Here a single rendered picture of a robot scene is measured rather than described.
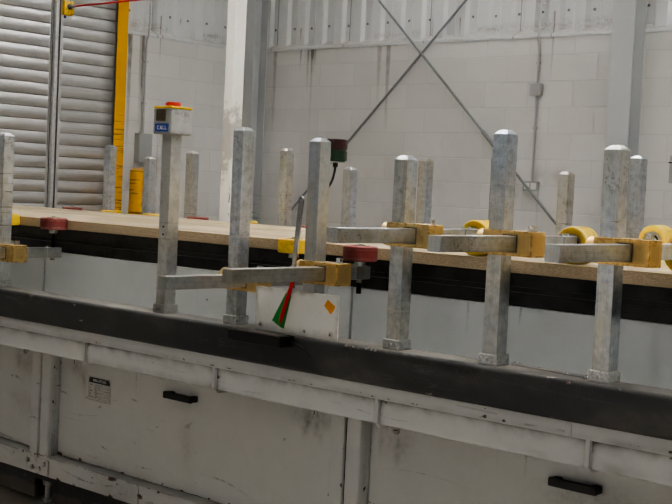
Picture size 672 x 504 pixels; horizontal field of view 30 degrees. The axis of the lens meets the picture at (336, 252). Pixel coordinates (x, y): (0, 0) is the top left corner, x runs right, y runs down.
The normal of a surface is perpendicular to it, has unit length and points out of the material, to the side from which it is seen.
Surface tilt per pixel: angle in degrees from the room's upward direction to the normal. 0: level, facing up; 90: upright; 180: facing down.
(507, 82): 90
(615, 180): 90
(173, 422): 90
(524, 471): 90
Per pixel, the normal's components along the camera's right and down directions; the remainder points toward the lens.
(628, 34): -0.67, 0.00
